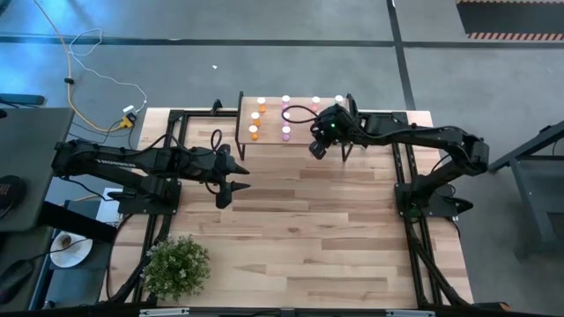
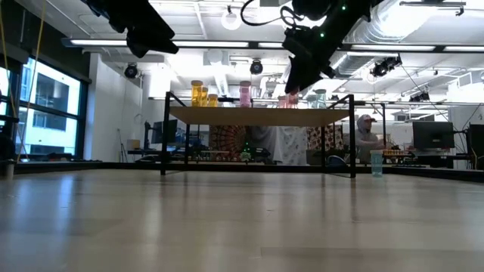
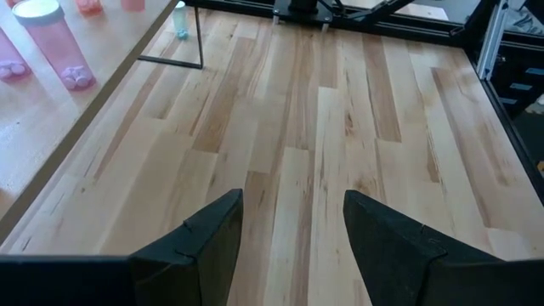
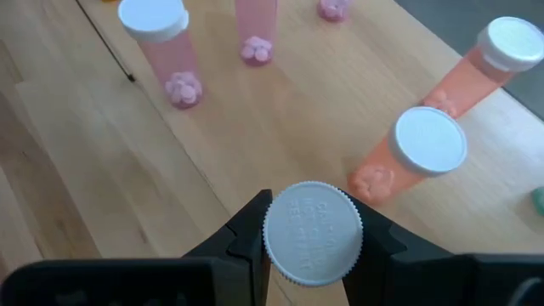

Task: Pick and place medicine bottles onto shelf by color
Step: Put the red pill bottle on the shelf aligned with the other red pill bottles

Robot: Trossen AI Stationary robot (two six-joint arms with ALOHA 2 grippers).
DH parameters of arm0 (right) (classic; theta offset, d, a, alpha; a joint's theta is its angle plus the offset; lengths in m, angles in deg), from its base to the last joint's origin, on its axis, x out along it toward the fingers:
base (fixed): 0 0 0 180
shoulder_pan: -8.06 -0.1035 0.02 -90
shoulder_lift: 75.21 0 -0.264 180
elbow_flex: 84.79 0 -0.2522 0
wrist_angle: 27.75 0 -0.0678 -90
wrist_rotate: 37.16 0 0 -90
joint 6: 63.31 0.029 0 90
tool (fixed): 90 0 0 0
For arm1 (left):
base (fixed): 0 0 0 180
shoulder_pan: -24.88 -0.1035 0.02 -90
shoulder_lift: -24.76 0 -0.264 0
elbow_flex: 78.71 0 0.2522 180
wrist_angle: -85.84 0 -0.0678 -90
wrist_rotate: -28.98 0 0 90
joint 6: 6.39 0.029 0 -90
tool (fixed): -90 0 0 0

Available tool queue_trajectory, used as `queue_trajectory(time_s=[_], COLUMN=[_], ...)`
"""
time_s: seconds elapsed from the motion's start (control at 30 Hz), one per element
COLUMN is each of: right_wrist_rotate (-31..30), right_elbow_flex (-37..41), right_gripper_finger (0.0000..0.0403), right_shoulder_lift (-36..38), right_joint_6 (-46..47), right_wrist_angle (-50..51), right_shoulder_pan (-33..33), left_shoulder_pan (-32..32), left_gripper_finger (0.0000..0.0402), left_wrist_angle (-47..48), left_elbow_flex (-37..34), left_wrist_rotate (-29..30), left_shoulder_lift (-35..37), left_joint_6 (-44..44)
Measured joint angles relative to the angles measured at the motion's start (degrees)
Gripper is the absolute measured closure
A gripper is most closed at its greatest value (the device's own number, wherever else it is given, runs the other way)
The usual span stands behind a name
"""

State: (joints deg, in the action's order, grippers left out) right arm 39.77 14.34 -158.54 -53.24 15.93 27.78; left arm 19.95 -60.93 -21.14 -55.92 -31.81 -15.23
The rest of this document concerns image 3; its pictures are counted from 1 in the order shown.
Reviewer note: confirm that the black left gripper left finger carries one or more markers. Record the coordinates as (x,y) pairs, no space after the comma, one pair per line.
(200,259)

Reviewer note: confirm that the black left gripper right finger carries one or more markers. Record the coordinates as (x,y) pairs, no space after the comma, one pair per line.
(395,259)

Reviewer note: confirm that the pink pill bottle white cap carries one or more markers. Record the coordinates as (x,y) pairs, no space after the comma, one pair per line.
(55,42)
(10,59)

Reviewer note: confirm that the salmon pill bottle white cap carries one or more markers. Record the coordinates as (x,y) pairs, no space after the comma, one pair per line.
(132,4)
(89,6)

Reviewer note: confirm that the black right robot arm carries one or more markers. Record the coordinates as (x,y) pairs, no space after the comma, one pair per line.
(302,5)

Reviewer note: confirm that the teal pill bottle white cap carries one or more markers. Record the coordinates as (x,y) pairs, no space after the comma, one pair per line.
(180,19)

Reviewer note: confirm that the wooden shelf black metal frame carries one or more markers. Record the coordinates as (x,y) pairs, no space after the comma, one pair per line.
(38,127)

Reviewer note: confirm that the silver metal bracket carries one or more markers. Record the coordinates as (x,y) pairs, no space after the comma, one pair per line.
(492,42)

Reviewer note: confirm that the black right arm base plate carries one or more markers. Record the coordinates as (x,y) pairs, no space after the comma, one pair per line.
(304,16)

